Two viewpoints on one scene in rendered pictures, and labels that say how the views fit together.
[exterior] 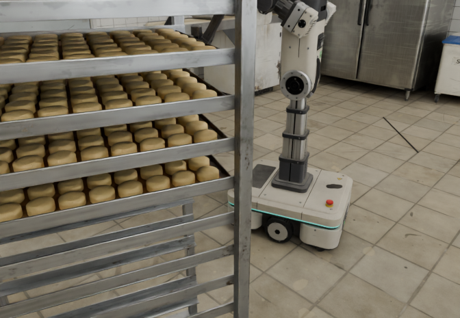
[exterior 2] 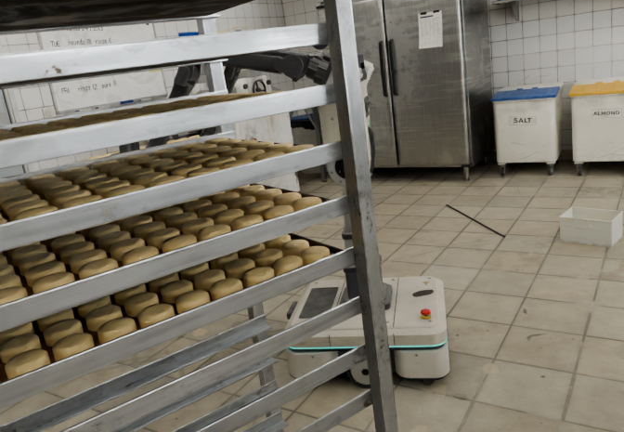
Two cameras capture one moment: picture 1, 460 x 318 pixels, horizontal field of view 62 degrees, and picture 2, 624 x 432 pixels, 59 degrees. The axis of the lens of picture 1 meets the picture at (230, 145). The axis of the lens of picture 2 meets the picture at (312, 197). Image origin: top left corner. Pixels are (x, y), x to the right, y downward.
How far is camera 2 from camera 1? 25 cm
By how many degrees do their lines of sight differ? 14
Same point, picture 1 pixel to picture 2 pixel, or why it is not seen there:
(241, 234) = (375, 324)
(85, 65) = (173, 120)
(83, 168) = (178, 258)
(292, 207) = not seen: hidden behind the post
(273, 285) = not seen: outside the picture
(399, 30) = (436, 95)
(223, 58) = (323, 97)
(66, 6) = (148, 48)
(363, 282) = (498, 408)
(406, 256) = (538, 363)
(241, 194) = (369, 268)
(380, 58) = (422, 133)
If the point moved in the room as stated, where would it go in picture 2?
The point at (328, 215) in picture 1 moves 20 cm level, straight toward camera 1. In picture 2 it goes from (428, 329) to (436, 357)
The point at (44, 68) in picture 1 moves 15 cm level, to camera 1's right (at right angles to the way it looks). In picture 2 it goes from (126, 127) to (247, 109)
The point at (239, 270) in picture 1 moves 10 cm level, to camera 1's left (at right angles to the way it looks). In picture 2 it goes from (381, 377) to (325, 391)
